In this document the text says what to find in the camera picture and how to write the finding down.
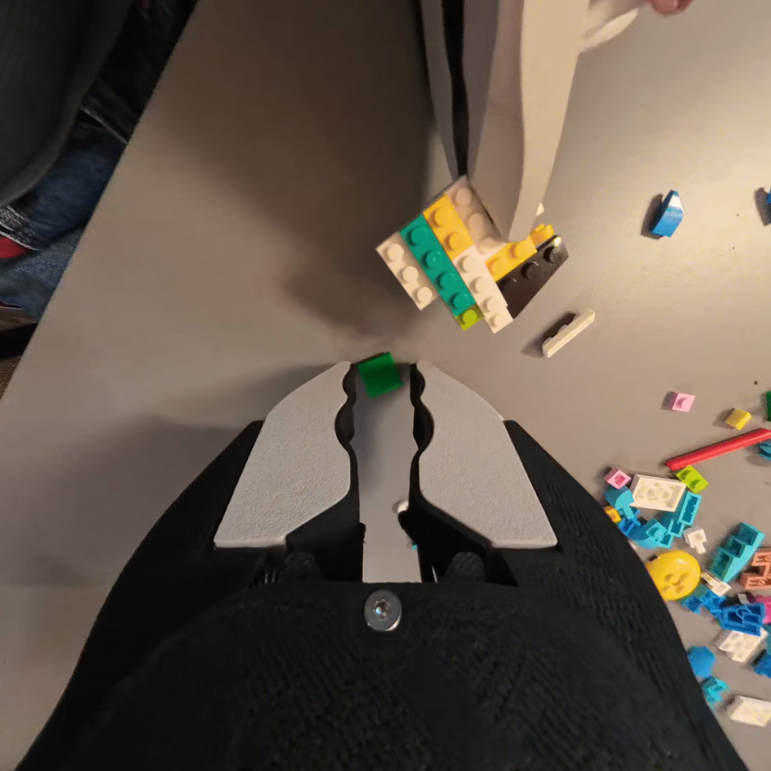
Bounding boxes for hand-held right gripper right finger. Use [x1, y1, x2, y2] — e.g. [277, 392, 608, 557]
[411, 361, 559, 550]

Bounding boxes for multicoloured toy brick assembly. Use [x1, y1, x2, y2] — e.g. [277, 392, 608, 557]
[376, 177, 569, 335]

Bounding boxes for green toy brick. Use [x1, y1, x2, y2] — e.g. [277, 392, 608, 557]
[357, 352, 403, 399]

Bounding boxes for person's blue jeans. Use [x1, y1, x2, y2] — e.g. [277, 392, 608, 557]
[0, 0, 202, 323]

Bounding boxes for person's red and grey shoe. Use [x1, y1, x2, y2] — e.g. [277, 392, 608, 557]
[0, 202, 37, 261]

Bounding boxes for white long toy plate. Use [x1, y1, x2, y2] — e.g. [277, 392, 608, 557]
[540, 308, 596, 359]

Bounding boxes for pile of colourful toy bricks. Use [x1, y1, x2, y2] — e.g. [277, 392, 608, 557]
[602, 467, 771, 727]

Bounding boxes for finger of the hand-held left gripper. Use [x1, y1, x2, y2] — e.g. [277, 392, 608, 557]
[420, 0, 471, 179]
[467, 0, 591, 243]

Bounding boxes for red toy stick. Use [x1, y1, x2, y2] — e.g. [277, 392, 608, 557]
[665, 427, 771, 471]

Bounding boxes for person's grey sweater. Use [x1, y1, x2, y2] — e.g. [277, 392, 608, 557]
[0, 0, 142, 206]

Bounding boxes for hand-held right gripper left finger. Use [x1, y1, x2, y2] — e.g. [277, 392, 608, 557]
[212, 361, 362, 550]

